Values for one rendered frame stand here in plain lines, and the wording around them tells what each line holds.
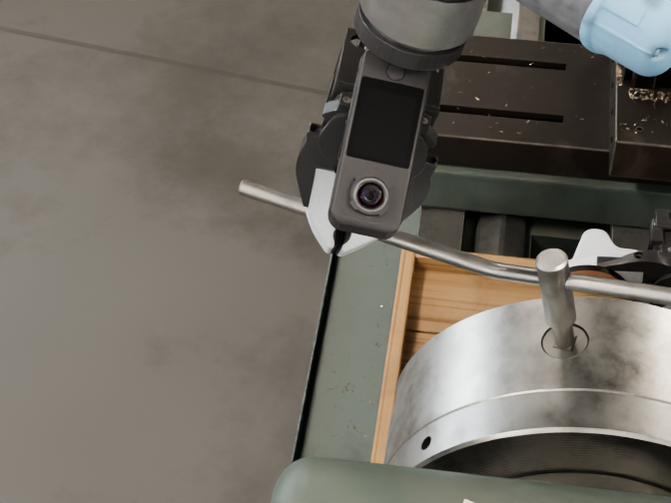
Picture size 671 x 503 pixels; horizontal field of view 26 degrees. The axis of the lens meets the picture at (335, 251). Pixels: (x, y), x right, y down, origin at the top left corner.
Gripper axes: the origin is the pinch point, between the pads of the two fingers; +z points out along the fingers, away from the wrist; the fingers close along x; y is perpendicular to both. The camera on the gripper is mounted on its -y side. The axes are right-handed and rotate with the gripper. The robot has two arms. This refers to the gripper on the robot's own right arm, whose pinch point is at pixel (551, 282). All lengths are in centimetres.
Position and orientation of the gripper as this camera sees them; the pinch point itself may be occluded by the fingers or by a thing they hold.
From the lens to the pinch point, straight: 130.2
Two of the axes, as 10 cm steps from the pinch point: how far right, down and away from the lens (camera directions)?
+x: 0.0, -6.8, -7.3
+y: 1.4, -7.2, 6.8
